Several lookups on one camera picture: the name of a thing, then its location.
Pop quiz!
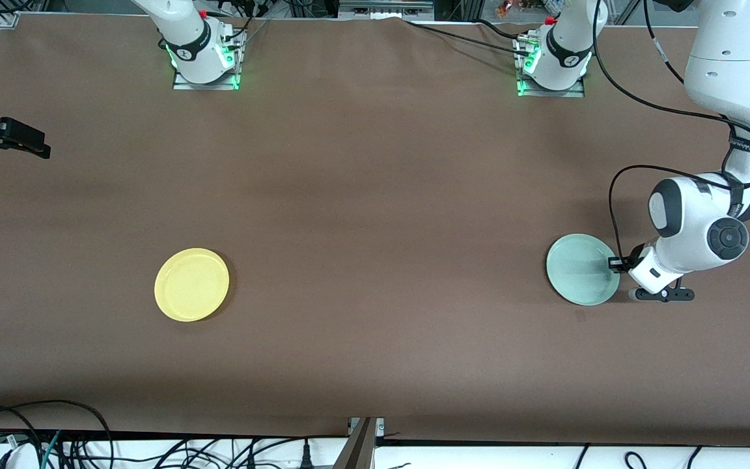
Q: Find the pale green plastic plate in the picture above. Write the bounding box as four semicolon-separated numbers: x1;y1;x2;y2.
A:
546;234;620;306

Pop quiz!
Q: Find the yellow plastic plate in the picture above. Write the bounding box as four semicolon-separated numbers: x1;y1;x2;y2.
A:
154;248;230;322

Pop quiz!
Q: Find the brown table cover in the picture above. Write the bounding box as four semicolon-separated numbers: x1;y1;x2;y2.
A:
0;12;750;448

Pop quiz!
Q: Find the aluminium profile beam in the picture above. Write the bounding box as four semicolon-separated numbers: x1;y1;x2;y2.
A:
333;417;385;469

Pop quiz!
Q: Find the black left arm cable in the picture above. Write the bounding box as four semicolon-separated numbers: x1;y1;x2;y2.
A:
592;0;750;263

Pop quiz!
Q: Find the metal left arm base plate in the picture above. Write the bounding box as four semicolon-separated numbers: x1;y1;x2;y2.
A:
516;36;586;98

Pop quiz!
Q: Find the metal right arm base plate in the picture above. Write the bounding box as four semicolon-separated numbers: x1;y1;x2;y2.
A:
173;39;241;91

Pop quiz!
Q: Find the long black table cable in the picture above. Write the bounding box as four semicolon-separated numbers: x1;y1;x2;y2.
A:
404;18;533;54

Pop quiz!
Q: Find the large black looped cable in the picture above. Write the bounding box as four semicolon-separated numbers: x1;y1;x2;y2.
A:
0;399;114;469

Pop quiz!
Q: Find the green cable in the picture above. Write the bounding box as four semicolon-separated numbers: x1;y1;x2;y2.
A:
40;431;63;469

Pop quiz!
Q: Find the grey aluminium frame rail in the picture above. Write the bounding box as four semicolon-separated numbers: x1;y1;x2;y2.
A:
338;0;436;21

